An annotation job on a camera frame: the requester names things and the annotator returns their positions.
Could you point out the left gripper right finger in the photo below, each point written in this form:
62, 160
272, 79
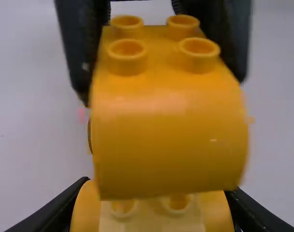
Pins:
253, 217

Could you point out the yellow toy car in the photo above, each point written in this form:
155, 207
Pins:
146, 222

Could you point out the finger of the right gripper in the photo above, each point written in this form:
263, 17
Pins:
228, 29
76, 48

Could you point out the curved yellow toy brick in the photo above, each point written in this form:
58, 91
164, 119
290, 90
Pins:
166, 133

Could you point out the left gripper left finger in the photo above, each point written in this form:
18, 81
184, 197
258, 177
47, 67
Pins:
47, 215

